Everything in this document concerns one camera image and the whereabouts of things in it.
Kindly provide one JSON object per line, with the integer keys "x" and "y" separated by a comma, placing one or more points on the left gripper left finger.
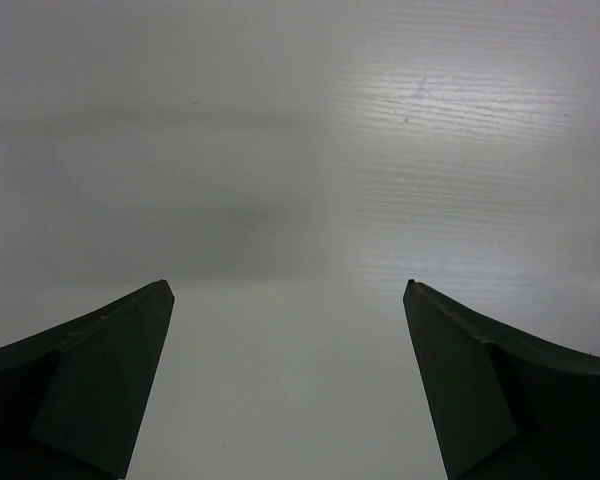
{"x": 73, "y": 397}

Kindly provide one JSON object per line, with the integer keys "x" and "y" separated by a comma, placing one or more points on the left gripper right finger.
{"x": 504, "y": 404}

